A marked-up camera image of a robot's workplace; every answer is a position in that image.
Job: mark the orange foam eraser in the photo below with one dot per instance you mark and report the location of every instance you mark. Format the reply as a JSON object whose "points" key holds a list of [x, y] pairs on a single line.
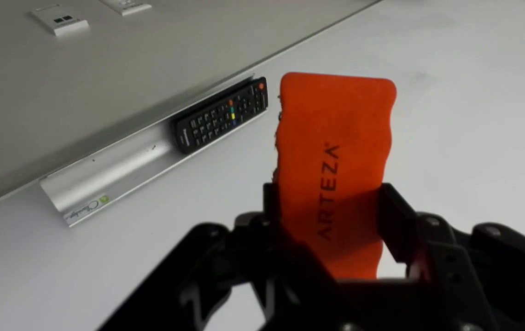
{"points": [[335, 147]]}

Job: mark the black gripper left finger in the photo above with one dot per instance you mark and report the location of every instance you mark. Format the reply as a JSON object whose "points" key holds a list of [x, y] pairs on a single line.
{"points": [[198, 276]]}

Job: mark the white wall outlet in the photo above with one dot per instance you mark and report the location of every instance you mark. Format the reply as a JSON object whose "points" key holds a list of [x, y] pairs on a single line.
{"points": [[58, 20], [127, 6]]}

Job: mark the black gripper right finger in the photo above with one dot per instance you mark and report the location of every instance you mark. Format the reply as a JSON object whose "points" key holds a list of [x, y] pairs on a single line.
{"points": [[482, 276]]}

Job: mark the white wall whiteboard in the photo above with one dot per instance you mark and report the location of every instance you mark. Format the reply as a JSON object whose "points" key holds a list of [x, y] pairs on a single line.
{"points": [[469, 121]]}

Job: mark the silver marker tray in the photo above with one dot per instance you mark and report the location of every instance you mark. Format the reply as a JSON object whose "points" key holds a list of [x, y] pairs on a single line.
{"points": [[114, 177]]}

